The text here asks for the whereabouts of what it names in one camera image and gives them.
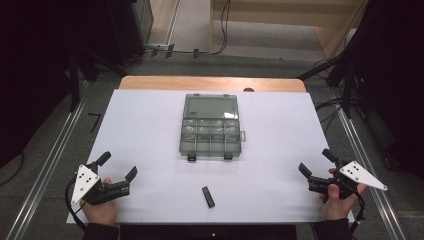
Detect clear grey compartment box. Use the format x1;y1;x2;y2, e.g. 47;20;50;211
178;93;247;163

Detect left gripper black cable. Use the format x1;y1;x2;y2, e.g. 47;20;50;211
64;175;88;232

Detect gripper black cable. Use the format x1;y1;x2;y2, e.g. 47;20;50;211
64;175;88;232
347;188;367;236

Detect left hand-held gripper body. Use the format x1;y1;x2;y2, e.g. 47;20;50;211
70;161;131;207

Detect person's dark torso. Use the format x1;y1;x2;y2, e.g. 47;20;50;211
119;224;298;240

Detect black floor cables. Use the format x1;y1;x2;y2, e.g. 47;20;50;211
314;97;345;135

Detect aluminium floor rail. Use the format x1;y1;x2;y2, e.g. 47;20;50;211
335;105;408;240
5;96;88;240

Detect dark curtain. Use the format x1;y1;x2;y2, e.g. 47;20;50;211
328;0;424;181
0;0;111;169

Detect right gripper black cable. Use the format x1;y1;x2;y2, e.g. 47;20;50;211
347;188;367;236

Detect black hanging cable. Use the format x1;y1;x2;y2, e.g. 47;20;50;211
173;0;232;56

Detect black stand leg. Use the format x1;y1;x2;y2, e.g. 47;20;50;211
297;57;342;81

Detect small black stick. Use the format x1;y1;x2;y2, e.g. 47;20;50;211
201;186;216;209

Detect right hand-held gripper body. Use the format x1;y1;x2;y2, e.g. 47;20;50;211
307;160;389;200

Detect white table sheet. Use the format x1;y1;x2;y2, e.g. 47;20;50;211
65;88;356;225

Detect light wooden furniture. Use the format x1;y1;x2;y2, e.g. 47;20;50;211
209;0;369;62

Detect person's right hand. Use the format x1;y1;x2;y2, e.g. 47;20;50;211
319;167;368;222

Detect dark cabinet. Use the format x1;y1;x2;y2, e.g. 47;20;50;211
105;0;155;66

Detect person's left hand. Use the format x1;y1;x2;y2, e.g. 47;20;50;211
80;177;118;227

